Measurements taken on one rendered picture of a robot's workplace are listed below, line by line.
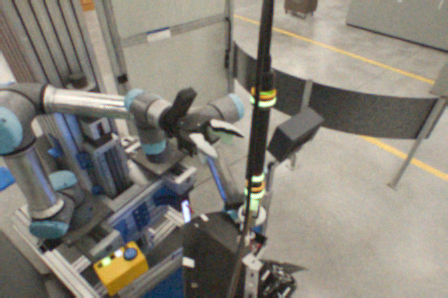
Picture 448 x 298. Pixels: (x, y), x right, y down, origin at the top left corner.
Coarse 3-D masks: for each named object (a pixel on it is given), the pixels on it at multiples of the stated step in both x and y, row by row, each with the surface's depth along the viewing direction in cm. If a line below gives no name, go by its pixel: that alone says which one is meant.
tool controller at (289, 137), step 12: (288, 120) 143; (300, 120) 144; (312, 120) 146; (324, 120) 148; (276, 132) 141; (288, 132) 138; (300, 132) 139; (312, 132) 147; (276, 144) 145; (288, 144) 138; (300, 144) 147; (276, 156) 149; (288, 156) 148
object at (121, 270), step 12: (96, 264) 106; (108, 264) 106; (120, 264) 106; (132, 264) 106; (144, 264) 109; (108, 276) 102; (120, 276) 103; (132, 276) 108; (108, 288) 102; (120, 288) 107
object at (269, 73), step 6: (264, 54) 47; (270, 54) 47; (264, 60) 47; (270, 60) 47; (264, 66) 48; (270, 66) 48; (264, 72) 49; (270, 72) 49; (264, 78) 48; (270, 78) 49; (264, 84) 49; (270, 84) 49; (264, 90) 50; (270, 90) 50
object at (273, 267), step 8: (264, 264) 87; (272, 264) 91; (264, 272) 85; (272, 272) 83; (288, 272) 92; (264, 280) 84; (272, 280) 83; (280, 280) 82; (288, 280) 85; (264, 288) 83; (272, 288) 82; (280, 288) 82; (296, 288) 84; (256, 296) 85; (264, 296) 82; (272, 296) 82; (288, 296) 83
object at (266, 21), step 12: (264, 0) 36; (264, 12) 36; (264, 24) 36; (264, 36) 37; (264, 48) 47; (252, 120) 45; (252, 132) 47; (252, 144) 48; (252, 156) 50; (252, 168) 52; (252, 180) 54; (240, 240) 58; (240, 252) 56; (228, 288) 51
